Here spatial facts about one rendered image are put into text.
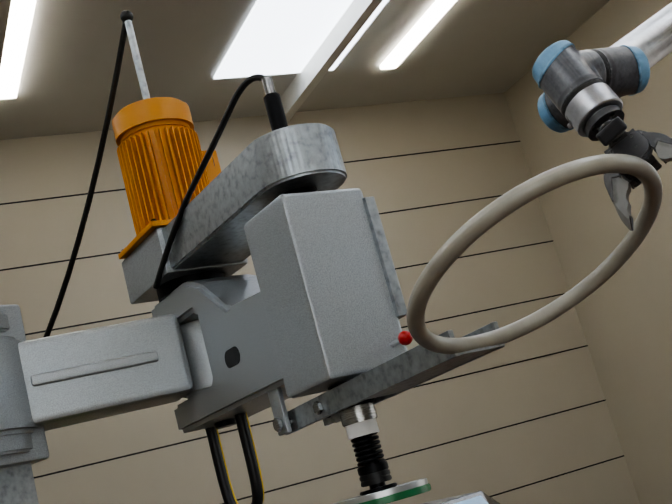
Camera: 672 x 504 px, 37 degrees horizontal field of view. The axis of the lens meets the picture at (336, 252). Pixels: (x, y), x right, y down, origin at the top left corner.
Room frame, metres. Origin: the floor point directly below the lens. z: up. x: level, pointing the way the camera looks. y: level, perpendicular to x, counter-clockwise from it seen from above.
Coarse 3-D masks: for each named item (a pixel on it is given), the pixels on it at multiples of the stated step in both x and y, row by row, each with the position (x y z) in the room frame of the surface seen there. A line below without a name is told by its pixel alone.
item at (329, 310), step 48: (336, 192) 2.15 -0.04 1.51; (288, 240) 2.08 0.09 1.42; (336, 240) 2.13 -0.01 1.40; (288, 288) 2.12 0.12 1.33; (336, 288) 2.11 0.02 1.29; (384, 288) 2.18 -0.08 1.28; (288, 336) 2.16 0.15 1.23; (336, 336) 2.09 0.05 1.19; (384, 336) 2.16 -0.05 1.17; (288, 384) 2.21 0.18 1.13; (336, 384) 2.17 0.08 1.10
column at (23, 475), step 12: (0, 468) 2.43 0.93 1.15; (12, 468) 2.46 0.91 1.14; (24, 468) 2.49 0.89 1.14; (0, 480) 2.43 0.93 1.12; (12, 480) 2.46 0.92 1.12; (24, 480) 2.48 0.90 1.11; (0, 492) 2.42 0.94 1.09; (12, 492) 2.45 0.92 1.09; (24, 492) 2.48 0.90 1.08; (36, 492) 2.51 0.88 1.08
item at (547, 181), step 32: (576, 160) 1.46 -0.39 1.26; (608, 160) 1.47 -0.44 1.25; (640, 160) 1.52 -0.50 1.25; (512, 192) 1.44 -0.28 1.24; (544, 192) 1.44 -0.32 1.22; (480, 224) 1.45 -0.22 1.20; (640, 224) 1.73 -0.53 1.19; (448, 256) 1.49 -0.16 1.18; (608, 256) 1.82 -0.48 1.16; (416, 288) 1.55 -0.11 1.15; (576, 288) 1.86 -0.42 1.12; (416, 320) 1.61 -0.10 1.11; (544, 320) 1.87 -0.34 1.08; (448, 352) 1.78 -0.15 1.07
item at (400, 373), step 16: (448, 336) 1.80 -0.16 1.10; (464, 336) 1.94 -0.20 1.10; (416, 352) 1.89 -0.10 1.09; (432, 352) 1.85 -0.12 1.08; (464, 352) 1.81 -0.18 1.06; (480, 352) 1.86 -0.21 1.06; (384, 368) 1.99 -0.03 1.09; (400, 368) 1.94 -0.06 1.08; (416, 368) 1.90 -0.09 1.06; (432, 368) 1.89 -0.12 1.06; (448, 368) 1.97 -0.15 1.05; (352, 384) 2.09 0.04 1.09; (368, 384) 2.04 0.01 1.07; (384, 384) 2.00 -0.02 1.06; (400, 384) 2.01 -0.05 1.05; (416, 384) 2.10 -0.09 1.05; (320, 400) 2.21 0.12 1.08; (336, 400) 2.15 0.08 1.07; (352, 400) 2.10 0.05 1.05; (288, 416) 2.34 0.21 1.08; (304, 416) 2.28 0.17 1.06; (320, 416) 2.22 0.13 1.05; (336, 416) 2.38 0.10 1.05
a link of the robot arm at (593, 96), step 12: (600, 84) 1.62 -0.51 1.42; (576, 96) 1.62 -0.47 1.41; (588, 96) 1.61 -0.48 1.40; (600, 96) 1.61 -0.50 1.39; (612, 96) 1.61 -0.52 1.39; (576, 108) 1.62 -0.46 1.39; (588, 108) 1.61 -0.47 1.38; (600, 108) 1.61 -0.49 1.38; (576, 120) 1.63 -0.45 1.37; (588, 120) 1.63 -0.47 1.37
